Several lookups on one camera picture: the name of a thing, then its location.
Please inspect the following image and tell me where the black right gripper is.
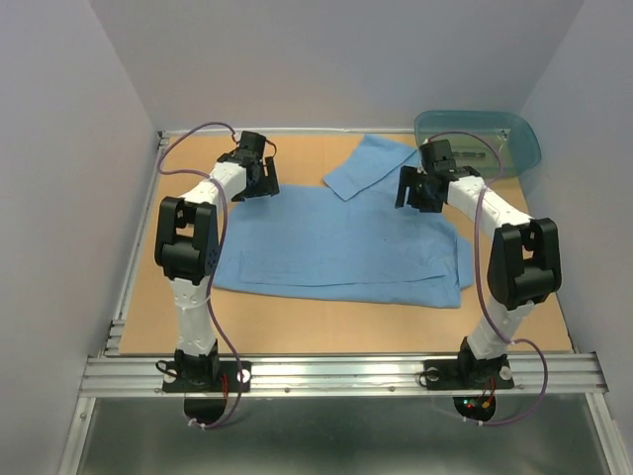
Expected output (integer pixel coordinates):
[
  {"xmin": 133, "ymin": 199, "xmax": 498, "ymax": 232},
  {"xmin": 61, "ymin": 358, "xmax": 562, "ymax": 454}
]
[{"xmin": 396, "ymin": 164, "xmax": 444, "ymax": 212}]

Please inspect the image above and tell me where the light blue shirt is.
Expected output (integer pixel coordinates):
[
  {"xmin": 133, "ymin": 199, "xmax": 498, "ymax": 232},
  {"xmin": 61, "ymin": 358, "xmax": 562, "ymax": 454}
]
[{"xmin": 214, "ymin": 135, "xmax": 474, "ymax": 309}]

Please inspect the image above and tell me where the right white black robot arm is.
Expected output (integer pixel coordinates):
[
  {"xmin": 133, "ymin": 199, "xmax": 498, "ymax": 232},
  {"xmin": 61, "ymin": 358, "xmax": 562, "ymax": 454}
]
[{"xmin": 396, "ymin": 134, "xmax": 562, "ymax": 390}]

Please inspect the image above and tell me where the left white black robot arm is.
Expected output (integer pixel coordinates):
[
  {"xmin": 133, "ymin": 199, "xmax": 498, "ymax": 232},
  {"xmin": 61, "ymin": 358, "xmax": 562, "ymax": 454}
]
[{"xmin": 154, "ymin": 131, "xmax": 279, "ymax": 391}]

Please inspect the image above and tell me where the teal plastic bin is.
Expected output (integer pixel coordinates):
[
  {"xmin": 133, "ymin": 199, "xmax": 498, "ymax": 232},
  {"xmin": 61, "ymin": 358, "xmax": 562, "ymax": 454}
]
[{"xmin": 413, "ymin": 110, "xmax": 541, "ymax": 179}]

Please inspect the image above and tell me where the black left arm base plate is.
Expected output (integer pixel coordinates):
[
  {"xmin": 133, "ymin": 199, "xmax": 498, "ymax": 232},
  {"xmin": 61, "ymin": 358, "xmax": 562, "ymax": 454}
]
[{"xmin": 155, "ymin": 359, "xmax": 251, "ymax": 394}]

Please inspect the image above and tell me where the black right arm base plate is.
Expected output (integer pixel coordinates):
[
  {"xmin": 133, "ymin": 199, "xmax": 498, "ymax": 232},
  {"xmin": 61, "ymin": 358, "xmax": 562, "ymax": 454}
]
[{"xmin": 419, "ymin": 356, "xmax": 514, "ymax": 391}]

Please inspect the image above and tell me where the aluminium left side rail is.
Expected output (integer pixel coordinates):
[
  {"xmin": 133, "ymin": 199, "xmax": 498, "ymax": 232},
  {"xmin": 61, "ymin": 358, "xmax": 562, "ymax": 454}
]
[{"xmin": 98, "ymin": 131, "xmax": 170, "ymax": 357}]

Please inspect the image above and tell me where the aluminium rail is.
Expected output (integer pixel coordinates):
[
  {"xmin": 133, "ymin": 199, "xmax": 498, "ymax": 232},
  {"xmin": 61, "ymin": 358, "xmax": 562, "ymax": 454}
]
[
  {"xmin": 98, "ymin": 131, "xmax": 170, "ymax": 357},
  {"xmin": 79, "ymin": 352, "xmax": 608, "ymax": 399}
]

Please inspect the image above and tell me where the aluminium front rail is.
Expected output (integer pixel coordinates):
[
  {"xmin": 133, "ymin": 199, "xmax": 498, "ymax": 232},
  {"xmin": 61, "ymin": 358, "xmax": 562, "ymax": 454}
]
[{"xmin": 79, "ymin": 352, "xmax": 608, "ymax": 399}]

